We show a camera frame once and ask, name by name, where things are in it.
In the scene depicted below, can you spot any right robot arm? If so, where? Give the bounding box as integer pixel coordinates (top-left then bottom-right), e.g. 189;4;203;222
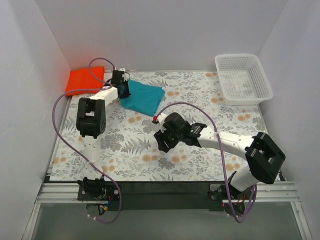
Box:
154;123;286;199

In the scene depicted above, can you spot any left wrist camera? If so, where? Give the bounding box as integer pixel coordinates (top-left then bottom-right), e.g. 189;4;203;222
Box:
110;70;126;87

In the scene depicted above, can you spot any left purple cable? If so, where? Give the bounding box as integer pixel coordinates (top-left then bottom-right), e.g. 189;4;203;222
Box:
52;57;123;224

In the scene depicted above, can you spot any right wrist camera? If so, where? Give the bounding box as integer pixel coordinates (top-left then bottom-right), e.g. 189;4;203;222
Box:
162;112;186;132

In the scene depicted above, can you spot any floral patterned table mat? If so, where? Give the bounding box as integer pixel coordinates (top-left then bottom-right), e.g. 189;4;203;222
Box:
49;71;267;182

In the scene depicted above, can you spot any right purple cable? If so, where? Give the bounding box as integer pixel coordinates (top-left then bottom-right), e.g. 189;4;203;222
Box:
152;101;258;224

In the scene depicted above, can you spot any teal t shirt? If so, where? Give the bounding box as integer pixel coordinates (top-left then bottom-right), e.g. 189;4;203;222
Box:
120;80;166;117

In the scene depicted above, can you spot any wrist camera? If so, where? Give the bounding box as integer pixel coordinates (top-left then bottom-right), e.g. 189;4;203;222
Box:
110;70;126;87
162;112;186;132

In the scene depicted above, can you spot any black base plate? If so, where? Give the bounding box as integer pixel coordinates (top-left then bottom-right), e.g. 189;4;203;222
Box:
76;181;257;212

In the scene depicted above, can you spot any aluminium frame rail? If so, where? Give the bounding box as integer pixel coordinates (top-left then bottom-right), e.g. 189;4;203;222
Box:
35;182;81;204

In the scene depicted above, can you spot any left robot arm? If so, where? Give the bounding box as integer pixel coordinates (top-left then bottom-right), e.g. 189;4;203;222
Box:
76;81;131;180

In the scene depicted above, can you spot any white plastic basket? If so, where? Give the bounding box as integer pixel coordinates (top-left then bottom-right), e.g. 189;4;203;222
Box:
214;53;274;106

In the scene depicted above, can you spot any folded orange t shirt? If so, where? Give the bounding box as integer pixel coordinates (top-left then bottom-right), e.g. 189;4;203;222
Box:
65;66;105;97

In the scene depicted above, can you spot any purple cable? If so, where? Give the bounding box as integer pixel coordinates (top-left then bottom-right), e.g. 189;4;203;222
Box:
152;101;258;224
52;57;123;224

